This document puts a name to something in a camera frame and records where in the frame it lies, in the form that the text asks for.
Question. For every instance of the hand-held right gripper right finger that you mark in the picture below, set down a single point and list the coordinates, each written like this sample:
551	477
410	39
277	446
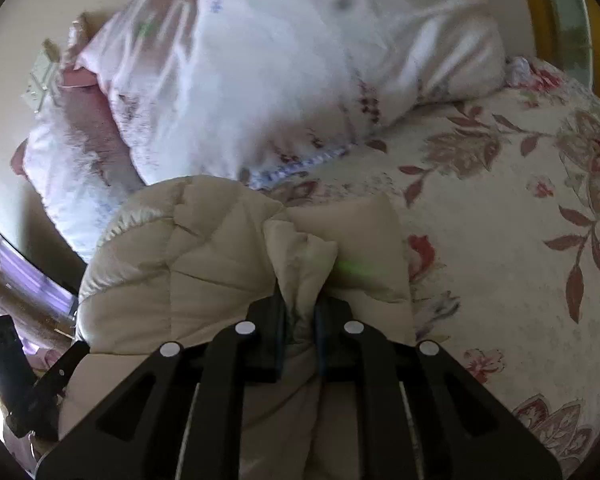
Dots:
380	390

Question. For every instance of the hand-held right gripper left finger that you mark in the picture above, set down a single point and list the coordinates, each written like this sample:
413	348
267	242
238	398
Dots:
220	390

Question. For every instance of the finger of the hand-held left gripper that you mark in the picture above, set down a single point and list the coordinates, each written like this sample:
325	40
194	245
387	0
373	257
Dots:
2	355
55	377

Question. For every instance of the beige quilted duvet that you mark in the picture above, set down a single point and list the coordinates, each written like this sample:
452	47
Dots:
190	270

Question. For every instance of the black television screen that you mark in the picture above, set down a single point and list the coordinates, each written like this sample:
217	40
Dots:
30	270

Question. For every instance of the floral bedspread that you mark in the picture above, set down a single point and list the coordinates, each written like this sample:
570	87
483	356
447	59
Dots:
505	240

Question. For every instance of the lavender print pillow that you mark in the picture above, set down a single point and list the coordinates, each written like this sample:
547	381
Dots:
65	160

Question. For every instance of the pink floral pillow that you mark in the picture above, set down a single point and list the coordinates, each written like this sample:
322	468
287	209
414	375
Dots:
280	60

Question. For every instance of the yellow wooden glass-door cabinet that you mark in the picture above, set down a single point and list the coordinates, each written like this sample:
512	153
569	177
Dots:
555	15

